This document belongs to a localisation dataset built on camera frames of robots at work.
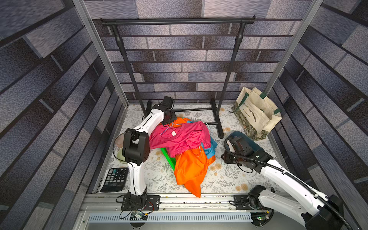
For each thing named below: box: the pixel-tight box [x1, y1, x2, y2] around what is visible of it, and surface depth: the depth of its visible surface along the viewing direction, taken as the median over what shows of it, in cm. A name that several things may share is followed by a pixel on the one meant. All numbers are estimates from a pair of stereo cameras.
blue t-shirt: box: [186, 120, 218, 160], surface depth 84 cm
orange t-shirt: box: [174, 117, 217, 198], surface depth 77 cm
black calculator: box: [100, 167, 129, 193], surface depth 80 cm
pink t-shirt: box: [149, 120, 211, 158], surface depth 87 cm
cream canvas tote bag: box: [232, 86, 283, 141], surface depth 99 cm
